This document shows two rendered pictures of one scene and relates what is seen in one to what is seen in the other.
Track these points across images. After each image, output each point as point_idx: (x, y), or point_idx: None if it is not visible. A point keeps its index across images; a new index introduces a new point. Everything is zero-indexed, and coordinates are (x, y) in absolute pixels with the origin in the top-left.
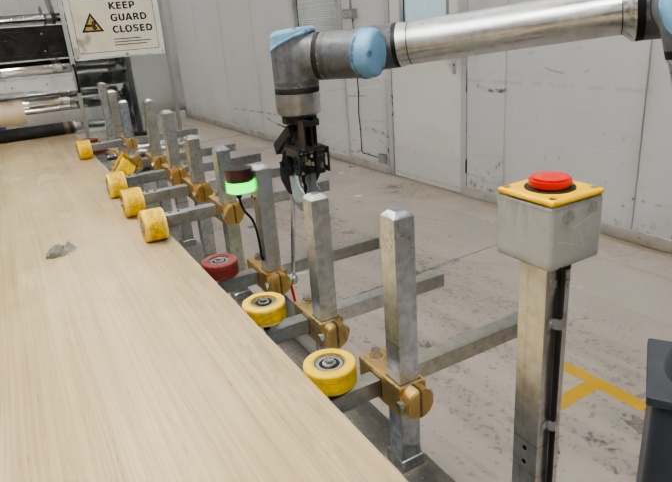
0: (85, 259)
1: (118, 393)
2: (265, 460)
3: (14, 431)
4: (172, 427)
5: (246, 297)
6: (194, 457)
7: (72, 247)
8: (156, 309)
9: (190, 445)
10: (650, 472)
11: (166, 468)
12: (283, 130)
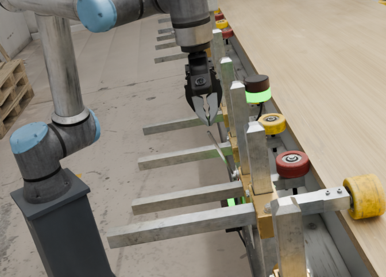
0: None
1: (351, 88)
2: (293, 72)
3: None
4: (324, 79)
5: None
6: (316, 73)
7: None
8: (342, 124)
9: (317, 75)
10: (97, 227)
11: (325, 72)
12: (207, 58)
